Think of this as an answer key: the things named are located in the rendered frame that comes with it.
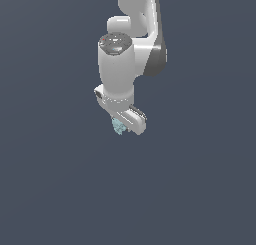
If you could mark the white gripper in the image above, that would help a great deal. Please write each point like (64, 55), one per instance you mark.
(128, 117)

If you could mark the small pale teal object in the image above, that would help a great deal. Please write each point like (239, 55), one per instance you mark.
(118, 126)

